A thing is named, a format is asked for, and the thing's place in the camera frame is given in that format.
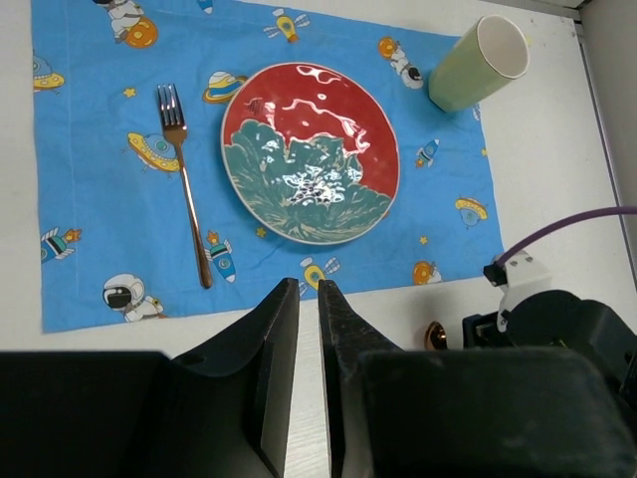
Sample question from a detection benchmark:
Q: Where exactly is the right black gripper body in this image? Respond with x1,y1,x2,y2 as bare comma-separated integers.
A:
462,290,636,413

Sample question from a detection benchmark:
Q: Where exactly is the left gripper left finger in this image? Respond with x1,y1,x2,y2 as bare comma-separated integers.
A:
1,278,300,477

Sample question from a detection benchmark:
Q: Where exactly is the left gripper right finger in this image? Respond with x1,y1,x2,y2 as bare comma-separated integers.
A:
318,280,636,477

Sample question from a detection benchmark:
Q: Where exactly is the rose gold spoon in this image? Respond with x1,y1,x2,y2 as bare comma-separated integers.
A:
423,321,448,352

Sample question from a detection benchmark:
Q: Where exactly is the blue space print cloth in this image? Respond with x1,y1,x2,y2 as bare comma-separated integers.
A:
31,1,503,333

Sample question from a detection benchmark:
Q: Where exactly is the red teal floral plate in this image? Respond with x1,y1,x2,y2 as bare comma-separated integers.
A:
221,62,400,246

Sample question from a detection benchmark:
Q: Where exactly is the light green mug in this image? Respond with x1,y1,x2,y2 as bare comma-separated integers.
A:
428,15,530,113

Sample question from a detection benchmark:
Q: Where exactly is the rose gold fork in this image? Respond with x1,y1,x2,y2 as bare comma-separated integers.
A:
156,84,213,289

